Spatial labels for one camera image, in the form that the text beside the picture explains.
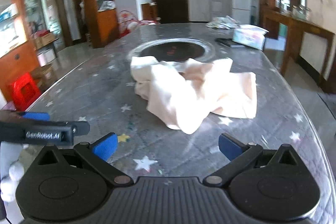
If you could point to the wooden arched display cabinet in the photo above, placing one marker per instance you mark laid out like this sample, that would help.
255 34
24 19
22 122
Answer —
18 56

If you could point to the patterned baby play tent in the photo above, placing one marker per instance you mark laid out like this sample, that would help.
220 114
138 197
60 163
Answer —
128 24

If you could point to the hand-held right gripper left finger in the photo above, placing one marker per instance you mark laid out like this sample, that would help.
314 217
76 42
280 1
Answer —
105 146

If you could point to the black flat remote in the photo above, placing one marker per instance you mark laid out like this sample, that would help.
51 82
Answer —
228 42

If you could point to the grey star tablecloth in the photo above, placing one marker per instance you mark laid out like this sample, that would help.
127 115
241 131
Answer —
92 87

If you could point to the wooden side desk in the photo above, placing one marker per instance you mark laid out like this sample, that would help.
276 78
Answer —
309 27

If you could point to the tissue pack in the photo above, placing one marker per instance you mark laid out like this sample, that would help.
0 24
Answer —
248 37

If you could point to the white water dispenser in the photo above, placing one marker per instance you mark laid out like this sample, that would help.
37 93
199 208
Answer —
216 7

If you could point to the patterned cloth pile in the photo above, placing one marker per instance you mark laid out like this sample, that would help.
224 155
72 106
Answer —
223 22

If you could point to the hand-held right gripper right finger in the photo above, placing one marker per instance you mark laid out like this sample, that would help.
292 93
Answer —
228 148

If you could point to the cream cloth garment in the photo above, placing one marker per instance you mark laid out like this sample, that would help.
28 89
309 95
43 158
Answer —
183 92

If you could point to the round black induction cooktop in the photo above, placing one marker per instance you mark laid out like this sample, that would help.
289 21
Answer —
178 52

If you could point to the small wooden cabinet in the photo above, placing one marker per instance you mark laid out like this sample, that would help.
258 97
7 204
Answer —
149 12

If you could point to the wooden shelf cabinet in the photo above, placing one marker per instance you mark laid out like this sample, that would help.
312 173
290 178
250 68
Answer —
107 27

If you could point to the person's white fleece clothing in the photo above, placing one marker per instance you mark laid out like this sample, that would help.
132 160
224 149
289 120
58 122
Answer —
13 174

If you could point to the red plastic stool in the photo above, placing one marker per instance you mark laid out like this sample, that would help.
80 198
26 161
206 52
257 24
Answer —
25 79

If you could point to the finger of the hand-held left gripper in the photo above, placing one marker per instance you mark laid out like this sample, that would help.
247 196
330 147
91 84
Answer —
36 116
39 132

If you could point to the cardboard box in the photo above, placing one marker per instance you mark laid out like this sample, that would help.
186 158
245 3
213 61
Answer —
44 39

